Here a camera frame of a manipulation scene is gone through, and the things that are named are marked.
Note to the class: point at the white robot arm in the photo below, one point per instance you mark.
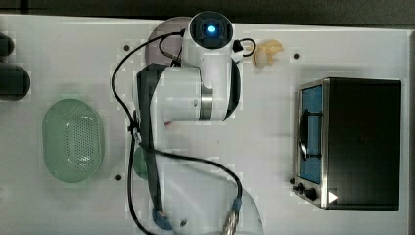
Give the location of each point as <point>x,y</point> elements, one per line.
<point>188,199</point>

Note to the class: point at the grey round plate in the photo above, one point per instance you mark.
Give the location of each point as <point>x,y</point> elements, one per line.
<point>172,45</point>

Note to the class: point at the green cup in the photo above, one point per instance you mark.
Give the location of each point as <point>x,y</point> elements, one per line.
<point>139,164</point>

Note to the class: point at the peeled toy banana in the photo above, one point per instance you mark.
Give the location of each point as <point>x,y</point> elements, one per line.
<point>263,53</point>

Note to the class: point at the blue bowl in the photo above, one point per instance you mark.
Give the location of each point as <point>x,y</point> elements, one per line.
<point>161,221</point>

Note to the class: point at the green perforated basket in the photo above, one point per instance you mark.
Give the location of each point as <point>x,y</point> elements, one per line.
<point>73,140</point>

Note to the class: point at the silver black toaster oven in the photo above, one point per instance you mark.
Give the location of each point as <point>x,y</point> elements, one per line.
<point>348,144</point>

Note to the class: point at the black cylinder object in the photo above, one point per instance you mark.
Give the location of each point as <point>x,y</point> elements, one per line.
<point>14,82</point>

